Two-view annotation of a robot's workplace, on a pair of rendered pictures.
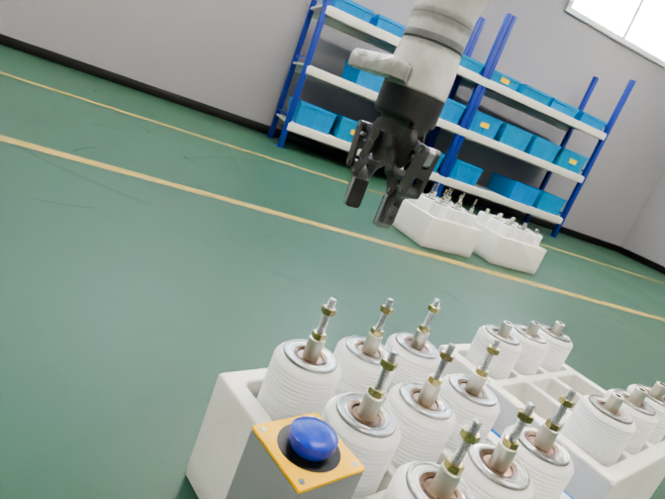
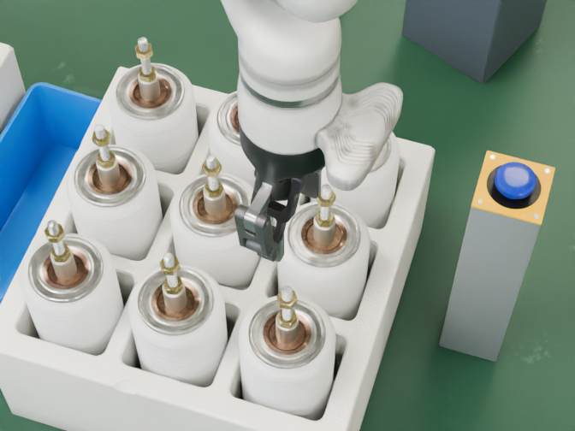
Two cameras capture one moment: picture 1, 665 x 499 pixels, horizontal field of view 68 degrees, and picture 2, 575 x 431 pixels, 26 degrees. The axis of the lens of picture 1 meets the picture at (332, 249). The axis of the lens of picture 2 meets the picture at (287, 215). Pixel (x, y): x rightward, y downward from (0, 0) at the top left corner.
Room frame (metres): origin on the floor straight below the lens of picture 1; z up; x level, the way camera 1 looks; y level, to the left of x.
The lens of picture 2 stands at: (0.85, 0.46, 1.34)
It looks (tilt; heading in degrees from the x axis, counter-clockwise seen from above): 58 degrees down; 243
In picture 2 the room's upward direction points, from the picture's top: straight up
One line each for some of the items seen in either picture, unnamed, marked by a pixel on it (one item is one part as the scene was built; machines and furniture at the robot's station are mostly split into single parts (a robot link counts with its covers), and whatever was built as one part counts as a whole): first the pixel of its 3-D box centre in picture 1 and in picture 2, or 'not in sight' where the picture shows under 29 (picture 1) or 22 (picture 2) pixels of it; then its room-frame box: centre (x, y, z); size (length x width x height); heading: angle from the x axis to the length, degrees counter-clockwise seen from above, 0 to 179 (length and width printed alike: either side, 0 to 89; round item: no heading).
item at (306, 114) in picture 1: (309, 115); not in sight; (5.08, 0.70, 0.36); 0.50 x 0.38 x 0.21; 24
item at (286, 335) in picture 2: (313, 348); (287, 327); (0.60, -0.02, 0.26); 0.02 x 0.02 x 0.03
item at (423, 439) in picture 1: (399, 453); (219, 250); (0.60, -0.19, 0.16); 0.10 x 0.10 x 0.18
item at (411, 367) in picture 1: (396, 390); (79, 311); (0.77, -0.19, 0.16); 0.10 x 0.10 x 0.18
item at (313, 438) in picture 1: (311, 441); (514, 183); (0.34, -0.04, 0.32); 0.04 x 0.04 x 0.02
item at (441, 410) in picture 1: (425, 400); (215, 206); (0.60, -0.19, 0.25); 0.08 x 0.08 x 0.01
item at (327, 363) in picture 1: (310, 356); (287, 333); (0.60, -0.02, 0.25); 0.08 x 0.08 x 0.01
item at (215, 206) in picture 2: (428, 392); (214, 199); (0.60, -0.19, 0.26); 0.02 x 0.02 x 0.03
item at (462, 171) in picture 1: (454, 167); not in sight; (5.77, -0.97, 0.36); 0.50 x 0.38 x 0.21; 24
